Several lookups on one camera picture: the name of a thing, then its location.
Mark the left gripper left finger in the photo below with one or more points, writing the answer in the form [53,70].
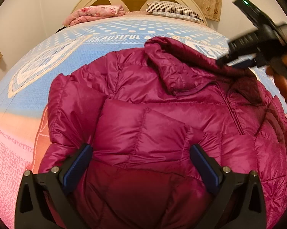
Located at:
[32,210]

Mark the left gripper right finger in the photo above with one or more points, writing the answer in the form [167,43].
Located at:
[238,198]

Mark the magenta puffer jacket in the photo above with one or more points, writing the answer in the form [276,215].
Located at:
[141,110]

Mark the blue pink printed bedspread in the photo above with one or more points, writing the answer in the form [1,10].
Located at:
[24,92]

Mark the striped grey pillow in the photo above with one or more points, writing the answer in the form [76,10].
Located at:
[174,10]

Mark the black object beside bed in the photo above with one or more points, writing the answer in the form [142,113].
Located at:
[60,29]

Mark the pink floral folded blanket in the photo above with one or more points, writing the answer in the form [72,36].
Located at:
[93,13]

